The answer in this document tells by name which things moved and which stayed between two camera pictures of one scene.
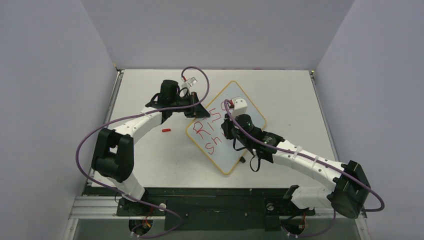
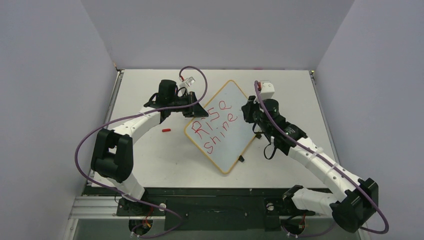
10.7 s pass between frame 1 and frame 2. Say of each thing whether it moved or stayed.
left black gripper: stayed
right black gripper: moved
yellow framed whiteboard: stayed
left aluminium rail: stayed
